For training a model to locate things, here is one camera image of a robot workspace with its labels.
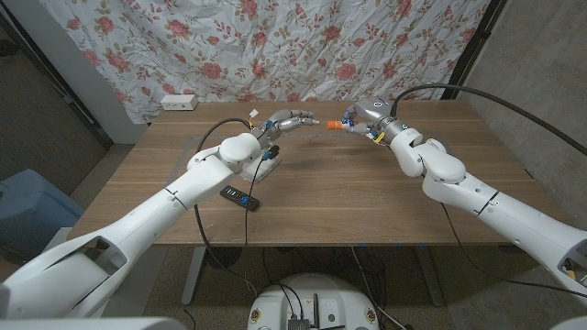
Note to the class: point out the black TV remote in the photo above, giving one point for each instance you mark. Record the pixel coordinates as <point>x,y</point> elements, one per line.
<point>236,194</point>

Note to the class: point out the black door frame strip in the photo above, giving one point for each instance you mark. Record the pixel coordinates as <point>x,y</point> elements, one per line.
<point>98,133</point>

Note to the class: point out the white power strip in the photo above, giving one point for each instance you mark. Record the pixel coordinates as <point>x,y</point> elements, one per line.
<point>179,102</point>

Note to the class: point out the black backdrop stand pole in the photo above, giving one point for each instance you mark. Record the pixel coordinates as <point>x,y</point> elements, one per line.
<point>470,52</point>

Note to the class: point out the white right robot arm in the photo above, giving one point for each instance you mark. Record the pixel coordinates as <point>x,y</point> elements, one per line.
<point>504,215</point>

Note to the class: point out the black round floor disc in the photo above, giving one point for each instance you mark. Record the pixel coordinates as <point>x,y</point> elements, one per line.
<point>222,256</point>

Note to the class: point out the grey table leg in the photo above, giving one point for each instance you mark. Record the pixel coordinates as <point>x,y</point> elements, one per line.
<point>431,279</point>

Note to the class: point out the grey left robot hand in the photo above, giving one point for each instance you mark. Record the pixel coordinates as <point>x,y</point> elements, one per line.
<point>284,124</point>

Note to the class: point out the floral backdrop cloth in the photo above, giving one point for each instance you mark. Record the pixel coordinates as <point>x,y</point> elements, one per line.
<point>275,46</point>

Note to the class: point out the clear plastic clamshell container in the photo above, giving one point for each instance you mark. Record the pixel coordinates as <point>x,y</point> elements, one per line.
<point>270,167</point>

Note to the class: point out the blue plastic bin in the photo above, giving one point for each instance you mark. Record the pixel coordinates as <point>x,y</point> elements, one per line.
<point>32,206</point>

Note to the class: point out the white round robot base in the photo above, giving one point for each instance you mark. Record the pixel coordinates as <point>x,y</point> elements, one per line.
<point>313,293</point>

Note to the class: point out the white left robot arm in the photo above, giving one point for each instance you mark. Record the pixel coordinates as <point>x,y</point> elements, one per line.
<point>137,220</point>

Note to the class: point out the white table leg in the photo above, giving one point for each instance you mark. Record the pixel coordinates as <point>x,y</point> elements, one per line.
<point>192,279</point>

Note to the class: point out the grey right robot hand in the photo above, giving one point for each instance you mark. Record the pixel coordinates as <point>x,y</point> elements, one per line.
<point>373,114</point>

